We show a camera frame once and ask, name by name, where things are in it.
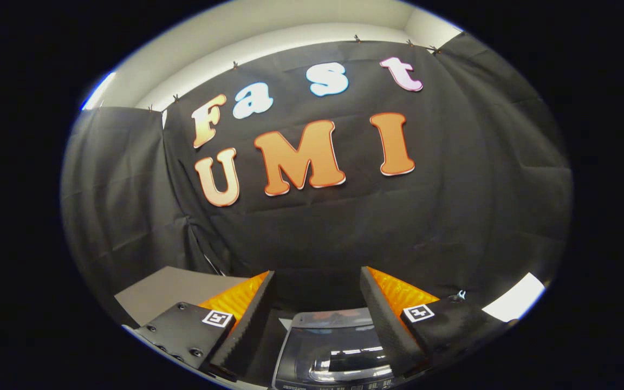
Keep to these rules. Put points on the black backdrop cloth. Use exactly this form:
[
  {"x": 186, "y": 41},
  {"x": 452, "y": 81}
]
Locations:
[{"x": 317, "y": 233}]

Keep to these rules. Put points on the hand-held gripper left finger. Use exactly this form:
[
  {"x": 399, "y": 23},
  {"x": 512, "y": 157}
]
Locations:
[{"x": 247, "y": 330}]

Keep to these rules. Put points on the white flat board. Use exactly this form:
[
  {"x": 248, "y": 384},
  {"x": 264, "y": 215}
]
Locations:
[{"x": 515, "y": 300}]

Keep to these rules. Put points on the light blue clip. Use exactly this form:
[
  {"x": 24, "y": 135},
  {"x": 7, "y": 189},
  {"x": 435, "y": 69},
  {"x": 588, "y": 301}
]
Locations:
[{"x": 459, "y": 296}]

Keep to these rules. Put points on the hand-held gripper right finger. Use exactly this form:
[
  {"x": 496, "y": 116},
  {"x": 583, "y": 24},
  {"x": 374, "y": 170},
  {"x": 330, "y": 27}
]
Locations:
[{"x": 385, "y": 325}]

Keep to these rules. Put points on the grey washing machine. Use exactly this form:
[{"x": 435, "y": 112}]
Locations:
[{"x": 333, "y": 385}]

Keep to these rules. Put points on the grey side table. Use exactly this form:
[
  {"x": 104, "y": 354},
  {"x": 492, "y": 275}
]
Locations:
[{"x": 166, "y": 292}]

